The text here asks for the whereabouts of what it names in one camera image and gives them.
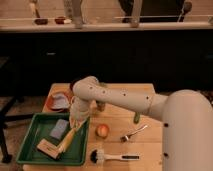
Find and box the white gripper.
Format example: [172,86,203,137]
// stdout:
[69,96,91,130]

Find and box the dark bowl on shelf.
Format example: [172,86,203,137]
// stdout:
[34,18,48,25]

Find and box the peach fruit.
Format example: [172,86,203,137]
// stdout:
[95,124,110,138]

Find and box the green plastic tray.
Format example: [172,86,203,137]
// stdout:
[16,113,90,166]

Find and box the green chili pepper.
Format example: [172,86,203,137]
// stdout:
[133,112,141,124]

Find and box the black chair frame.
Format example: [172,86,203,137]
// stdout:
[0,56,34,164]

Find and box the grey cloth on plate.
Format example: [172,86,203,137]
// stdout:
[51,93,69,110]

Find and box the orange plate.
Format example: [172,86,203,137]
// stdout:
[46,92,70,112]

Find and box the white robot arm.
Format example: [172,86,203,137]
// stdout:
[70,76,213,171]

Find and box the grey sponge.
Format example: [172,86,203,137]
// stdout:
[50,119,69,140]

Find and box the silver fork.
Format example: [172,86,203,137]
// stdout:
[120,125,148,142]

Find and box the black white dish brush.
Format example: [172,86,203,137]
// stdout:
[90,149,140,164]

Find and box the brown bowl on shelf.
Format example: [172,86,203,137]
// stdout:
[55,17,66,24]

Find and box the green plastic cup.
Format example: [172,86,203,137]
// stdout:
[99,82,107,87]

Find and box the wooden block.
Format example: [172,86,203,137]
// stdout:
[37,139,61,160]

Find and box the yellow banana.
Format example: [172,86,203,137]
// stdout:
[57,119,88,154]

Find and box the dark red bowl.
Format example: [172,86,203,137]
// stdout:
[69,79,80,91]

